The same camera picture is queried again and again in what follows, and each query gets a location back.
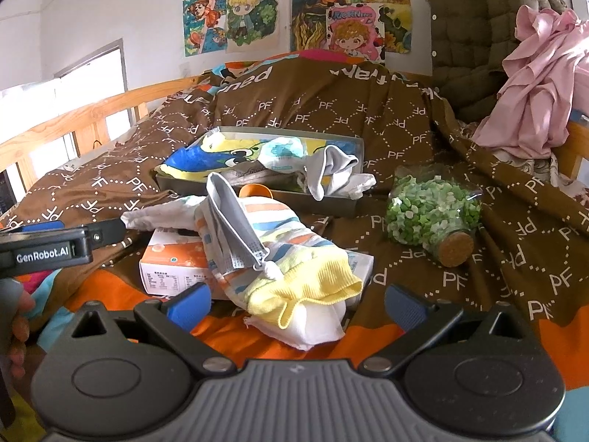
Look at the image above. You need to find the orange rubber band ring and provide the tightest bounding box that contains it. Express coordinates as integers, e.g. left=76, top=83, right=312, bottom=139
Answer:
left=238, top=183, right=278, bottom=200

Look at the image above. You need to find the pink garment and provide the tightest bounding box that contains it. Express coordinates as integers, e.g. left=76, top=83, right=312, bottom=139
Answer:
left=472, top=4, right=589, bottom=159

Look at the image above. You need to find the white and blue patterned cloth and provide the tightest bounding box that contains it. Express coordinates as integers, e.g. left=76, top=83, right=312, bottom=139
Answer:
left=258, top=137, right=314, bottom=176

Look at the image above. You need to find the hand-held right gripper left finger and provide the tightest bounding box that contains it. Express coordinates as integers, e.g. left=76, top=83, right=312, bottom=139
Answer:
left=68, top=282, right=237, bottom=377

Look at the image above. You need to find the white paper packet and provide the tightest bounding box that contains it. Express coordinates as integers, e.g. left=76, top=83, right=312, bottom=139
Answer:
left=343, top=249, right=375, bottom=310

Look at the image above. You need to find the brown patterned quilt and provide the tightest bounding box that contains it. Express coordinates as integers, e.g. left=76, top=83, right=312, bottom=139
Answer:
left=0, top=50, right=589, bottom=392

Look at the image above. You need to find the glass jar of green beads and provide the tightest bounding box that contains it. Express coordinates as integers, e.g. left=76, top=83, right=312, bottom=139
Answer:
left=385, top=166, right=483, bottom=269

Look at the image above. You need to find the group of cartoon wall drawings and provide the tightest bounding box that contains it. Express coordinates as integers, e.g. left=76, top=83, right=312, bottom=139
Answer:
left=183, top=0, right=442, bottom=65

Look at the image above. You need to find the plain white cloth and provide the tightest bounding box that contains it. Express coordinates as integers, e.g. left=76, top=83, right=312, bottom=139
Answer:
left=244, top=301, right=347, bottom=351

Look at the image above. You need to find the white framed window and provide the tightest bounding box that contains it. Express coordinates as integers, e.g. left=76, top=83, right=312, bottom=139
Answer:
left=0, top=39, right=130, bottom=213

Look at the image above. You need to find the brown quilted jacket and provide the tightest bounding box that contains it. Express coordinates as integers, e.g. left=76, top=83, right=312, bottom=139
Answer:
left=426, top=0, right=571, bottom=123

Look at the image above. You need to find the striped sock with yellow cuff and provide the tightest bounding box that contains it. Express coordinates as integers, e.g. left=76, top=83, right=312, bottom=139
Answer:
left=195, top=196, right=365, bottom=332

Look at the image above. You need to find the grey white sock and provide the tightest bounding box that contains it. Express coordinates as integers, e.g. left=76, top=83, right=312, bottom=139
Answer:
left=204, top=172, right=282, bottom=281

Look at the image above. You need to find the person's left hand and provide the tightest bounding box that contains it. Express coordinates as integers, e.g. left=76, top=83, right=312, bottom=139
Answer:
left=8, top=291, right=36, bottom=381

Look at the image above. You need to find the grey tray with cartoon drawing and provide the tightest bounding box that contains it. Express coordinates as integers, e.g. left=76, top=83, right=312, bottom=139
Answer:
left=155, top=125, right=365, bottom=218

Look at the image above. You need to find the floral bed sheet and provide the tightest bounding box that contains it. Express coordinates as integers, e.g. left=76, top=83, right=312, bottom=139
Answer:
left=525, top=152, right=589, bottom=222

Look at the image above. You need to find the white waffle cloth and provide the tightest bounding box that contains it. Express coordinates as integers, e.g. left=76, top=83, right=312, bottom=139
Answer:
left=120, top=194, right=209, bottom=232

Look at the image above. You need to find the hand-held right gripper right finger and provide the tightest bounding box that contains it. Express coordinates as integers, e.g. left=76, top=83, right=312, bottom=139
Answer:
left=359, top=283, right=531, bottom=377

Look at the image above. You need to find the white and orange carton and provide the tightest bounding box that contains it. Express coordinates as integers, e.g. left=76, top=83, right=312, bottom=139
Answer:
left=139, top=227, right=219, bottom=296

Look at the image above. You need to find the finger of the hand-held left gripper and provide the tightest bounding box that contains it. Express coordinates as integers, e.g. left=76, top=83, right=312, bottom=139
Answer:
left=87, top=218, right=128, bottom=252
left=7, top=220, right=66, bottom=233

